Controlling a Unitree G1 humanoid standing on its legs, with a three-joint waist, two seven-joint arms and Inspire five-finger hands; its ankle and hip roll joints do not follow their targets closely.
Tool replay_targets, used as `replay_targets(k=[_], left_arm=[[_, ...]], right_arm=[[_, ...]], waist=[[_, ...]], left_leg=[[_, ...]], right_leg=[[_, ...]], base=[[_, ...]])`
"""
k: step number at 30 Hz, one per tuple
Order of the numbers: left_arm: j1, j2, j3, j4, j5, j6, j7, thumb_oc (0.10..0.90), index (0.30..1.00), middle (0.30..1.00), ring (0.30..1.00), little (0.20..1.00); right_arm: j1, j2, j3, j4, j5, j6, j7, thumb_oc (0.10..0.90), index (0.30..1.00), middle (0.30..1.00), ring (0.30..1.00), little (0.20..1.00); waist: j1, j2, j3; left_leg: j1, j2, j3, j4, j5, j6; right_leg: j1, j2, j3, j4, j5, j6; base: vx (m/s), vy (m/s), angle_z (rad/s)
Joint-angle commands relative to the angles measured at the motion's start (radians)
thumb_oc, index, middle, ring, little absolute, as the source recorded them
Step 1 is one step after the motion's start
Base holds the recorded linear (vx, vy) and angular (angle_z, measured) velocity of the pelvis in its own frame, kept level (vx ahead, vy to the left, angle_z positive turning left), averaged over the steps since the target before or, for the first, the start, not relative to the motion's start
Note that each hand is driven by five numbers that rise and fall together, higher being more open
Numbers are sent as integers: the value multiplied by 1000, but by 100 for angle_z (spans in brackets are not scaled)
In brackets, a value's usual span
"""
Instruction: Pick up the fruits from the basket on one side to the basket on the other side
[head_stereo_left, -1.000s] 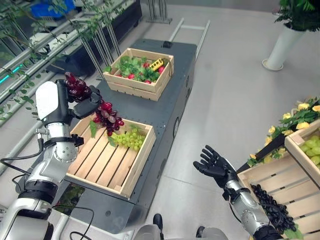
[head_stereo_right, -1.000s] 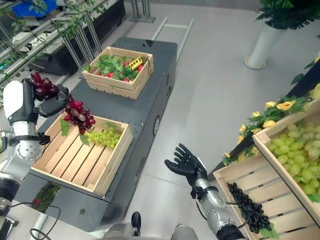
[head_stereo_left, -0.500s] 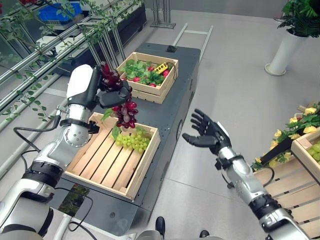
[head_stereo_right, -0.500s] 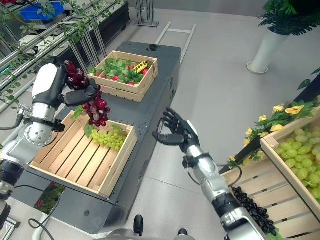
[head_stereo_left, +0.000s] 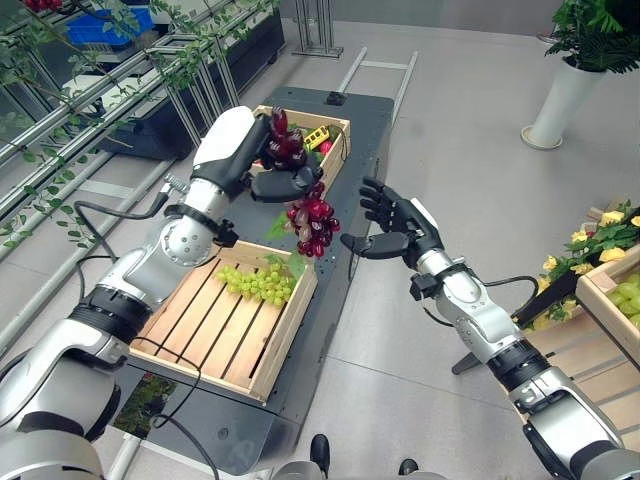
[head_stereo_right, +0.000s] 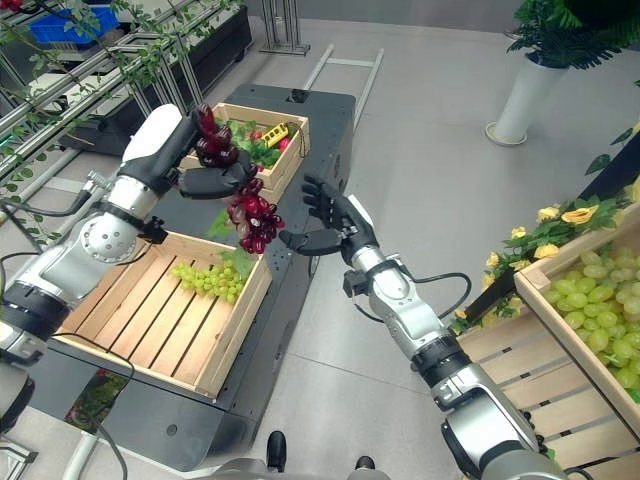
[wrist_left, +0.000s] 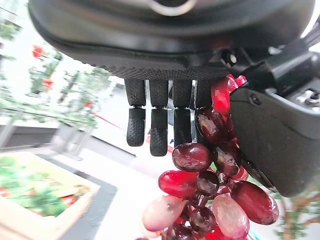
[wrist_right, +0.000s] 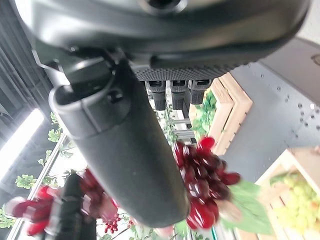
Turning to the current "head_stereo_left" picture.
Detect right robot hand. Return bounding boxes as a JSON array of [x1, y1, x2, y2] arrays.
[[340, 176, 446, 269]]

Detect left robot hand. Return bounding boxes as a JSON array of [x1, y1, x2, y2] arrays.
[[190, 105, 325, 204]]

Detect red grape bunch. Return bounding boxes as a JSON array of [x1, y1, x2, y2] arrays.
[[260, 106, 342, 259]]

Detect black cabinet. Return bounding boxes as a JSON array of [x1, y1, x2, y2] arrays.
[[97, 9, 287, 162]]

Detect small wooden crate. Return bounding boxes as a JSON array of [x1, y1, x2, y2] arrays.
[[248, 105, 352, 202]]

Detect dark grey table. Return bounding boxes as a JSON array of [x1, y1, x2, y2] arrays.
[[112, 86, 397, 477]]

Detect green grape bunch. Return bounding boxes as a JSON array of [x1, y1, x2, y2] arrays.
[[214, 263, 298, 308]]

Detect leafy vine branch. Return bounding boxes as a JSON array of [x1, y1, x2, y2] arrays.
[[0, 0, 281, 250]]

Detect metal leg stand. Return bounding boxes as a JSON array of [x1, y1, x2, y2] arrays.
[[291, 0, 345, 59]]

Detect blue plastic bin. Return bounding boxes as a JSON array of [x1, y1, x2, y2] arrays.
[[65, 6, 154, 47]]

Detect large wooden slatted crate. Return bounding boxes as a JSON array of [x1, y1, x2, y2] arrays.
[[128, 239, 319, 404]]

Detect white tall planter vase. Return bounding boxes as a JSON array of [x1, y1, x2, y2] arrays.
[[520, 56, 608, 150]]

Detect yellow flower bush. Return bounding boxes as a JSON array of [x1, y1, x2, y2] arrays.
[[519, 199, 640, 331]]

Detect wooden display stand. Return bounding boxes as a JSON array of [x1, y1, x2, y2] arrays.
[[509, 257, 640, 480]]

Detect green grapes in stand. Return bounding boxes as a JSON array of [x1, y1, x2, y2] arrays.
[[607, 273, 640, 329]]

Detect green potted plant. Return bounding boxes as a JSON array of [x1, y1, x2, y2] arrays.
[[544, 0, 640, 75]]

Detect metal rail frame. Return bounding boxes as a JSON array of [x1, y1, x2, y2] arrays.
[[337, 46, 419, 131]]

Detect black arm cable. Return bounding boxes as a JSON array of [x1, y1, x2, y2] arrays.
[[130, 335, 221, 480]]

